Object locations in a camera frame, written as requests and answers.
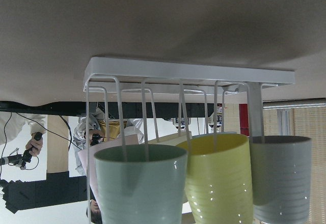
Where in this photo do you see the green plastic cup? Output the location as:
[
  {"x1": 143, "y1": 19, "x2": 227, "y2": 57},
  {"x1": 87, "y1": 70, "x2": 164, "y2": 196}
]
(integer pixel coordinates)
[{"x1": 94, "y1": 145, "x2": 187, "y2": 223}]

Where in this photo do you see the pink plastic cup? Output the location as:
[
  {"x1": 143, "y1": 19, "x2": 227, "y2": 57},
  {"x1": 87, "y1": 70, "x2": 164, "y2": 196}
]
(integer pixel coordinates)
[{"x1": 78, "y1": 135, "x2": 145, "y2": 208}]

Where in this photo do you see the yellow plastic cup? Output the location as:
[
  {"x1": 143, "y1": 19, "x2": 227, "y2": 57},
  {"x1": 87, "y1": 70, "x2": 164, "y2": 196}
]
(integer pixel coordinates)
[{"x1": 178, "y1": 133, "x2": 253, "y2": 223}]

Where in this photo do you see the grey plastic cup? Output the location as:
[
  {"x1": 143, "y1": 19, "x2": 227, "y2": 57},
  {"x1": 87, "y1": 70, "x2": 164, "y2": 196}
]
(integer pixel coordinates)
[{"x1": 250, "y1": 135, "x2": 312, "y2": 223}]

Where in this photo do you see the red container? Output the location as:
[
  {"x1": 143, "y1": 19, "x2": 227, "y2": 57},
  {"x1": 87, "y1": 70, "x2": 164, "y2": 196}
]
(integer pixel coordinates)
[{"x1": 239, "y1": 104, "x2": 250, "y2": 136}]

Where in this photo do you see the metal cylinder with black cap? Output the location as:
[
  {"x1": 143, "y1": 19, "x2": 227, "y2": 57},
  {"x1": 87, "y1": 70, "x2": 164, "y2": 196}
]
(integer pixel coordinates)
[{"x1": 263, "y1": 99, "x2": 325, "y2": 109}]

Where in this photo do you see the white wire cup rack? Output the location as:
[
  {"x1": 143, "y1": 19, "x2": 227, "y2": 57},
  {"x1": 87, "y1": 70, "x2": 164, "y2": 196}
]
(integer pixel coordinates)
[{"x1": 83, "y1": 57, "x2": 296, "y2": 224}]

